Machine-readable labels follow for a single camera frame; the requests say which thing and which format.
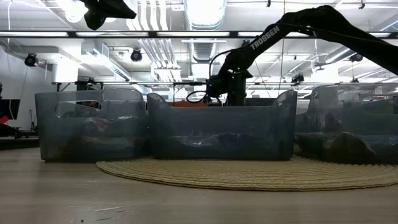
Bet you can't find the dark background table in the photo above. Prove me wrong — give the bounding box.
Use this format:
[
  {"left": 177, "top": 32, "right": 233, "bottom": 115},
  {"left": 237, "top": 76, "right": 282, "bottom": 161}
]
[{"left": 0, "top": 133, "right": 40, "bottom": 151}]

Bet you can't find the silver ventilation duct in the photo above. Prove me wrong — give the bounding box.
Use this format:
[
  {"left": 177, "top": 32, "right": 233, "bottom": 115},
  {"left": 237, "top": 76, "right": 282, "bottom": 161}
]
[{"left": 183, "top": 0, "right": 228, "bottom": 63}]

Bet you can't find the round woven straw placemat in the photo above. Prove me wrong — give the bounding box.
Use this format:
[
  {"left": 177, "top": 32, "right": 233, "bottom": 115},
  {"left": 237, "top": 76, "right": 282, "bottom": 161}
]
[{"left": 95, "top": 154, "right": 398, "bottom": 192}]

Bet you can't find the green granola bar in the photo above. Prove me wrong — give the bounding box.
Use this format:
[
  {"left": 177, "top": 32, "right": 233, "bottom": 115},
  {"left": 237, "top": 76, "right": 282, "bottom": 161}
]
[
  {"left": 323, "top": 132, "right": 377, "bottom": 163},
  {"left": 323, "top": 111, "right": 345, "bottom": 133}
]

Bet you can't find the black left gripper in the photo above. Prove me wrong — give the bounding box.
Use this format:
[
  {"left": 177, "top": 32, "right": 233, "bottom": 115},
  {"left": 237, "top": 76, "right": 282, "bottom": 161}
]
[{"left": 79, "top": 0, "right": 137, "bottom": 31}]

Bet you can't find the dark wall monitor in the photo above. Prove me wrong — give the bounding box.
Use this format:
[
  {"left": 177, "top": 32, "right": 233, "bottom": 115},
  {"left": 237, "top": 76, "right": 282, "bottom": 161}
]
[{"left": 0, "top": 98, "right": 21, "bottom": 121}]

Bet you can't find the thin hanging black cable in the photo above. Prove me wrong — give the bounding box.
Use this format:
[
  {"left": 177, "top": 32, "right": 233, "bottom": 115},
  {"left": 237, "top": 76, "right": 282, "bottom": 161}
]
[{"left": 277, "top": 37, "right": 286, "bottom": 94}]

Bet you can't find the blue granola bar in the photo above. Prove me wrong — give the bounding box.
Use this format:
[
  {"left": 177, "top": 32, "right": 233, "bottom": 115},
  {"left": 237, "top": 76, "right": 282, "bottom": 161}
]
[{"left": 295, "top": 133, "right": 327, "bottom": 154}]

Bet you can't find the orange background partition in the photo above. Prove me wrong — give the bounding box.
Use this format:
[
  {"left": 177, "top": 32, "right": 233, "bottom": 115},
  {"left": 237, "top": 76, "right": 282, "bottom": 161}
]
[{"left": 169, "top": 100, "right": 200, "bottom": 108}]

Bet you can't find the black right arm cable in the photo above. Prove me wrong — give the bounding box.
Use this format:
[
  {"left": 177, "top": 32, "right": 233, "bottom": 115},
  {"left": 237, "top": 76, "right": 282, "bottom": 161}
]
[{"left": 185, "top": 49, "right": 234, "bottom": 107}]

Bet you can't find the silver horizontal rail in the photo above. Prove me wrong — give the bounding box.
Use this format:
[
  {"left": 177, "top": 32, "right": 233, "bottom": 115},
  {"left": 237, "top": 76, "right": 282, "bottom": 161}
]
[{"left": 51, "top": 81, "right": 398, "bottom": 86}]

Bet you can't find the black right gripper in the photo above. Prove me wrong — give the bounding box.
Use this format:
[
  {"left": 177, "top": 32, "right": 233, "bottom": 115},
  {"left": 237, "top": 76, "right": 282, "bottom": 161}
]
[{"left": 224, "top": 68, "right": 254, "bottom": 107}]

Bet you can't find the black overhead light bar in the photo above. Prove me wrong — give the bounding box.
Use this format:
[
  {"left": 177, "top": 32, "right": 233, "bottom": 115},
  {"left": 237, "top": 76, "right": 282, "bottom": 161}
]
[{"left": 0, "top": 30, "right": 398, "bottom": 40}]

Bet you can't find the translucent grey plastic bin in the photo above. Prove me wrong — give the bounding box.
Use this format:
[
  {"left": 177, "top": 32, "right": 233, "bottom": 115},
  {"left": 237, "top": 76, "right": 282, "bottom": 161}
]
[
  {"left": 294, "top": 83, "right": 398, "bottom": 166},
  {"left": 34, "top": 88, "right": 150, "bottom": 163},
  {"left": 146, "top": 90, "right": 299, "bottom": 162}
]

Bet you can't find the black background monitor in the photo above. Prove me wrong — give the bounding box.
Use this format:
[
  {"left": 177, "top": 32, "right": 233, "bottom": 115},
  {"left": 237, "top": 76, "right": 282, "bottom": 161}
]
[{"left": 245, "top": 97, "right": 279, "bottom": 107}]

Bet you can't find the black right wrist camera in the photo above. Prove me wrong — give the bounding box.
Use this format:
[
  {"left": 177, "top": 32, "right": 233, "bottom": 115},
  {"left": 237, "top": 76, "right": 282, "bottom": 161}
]
[{"left": 205, "top": 74, "right": 229, "bottom": 98}]

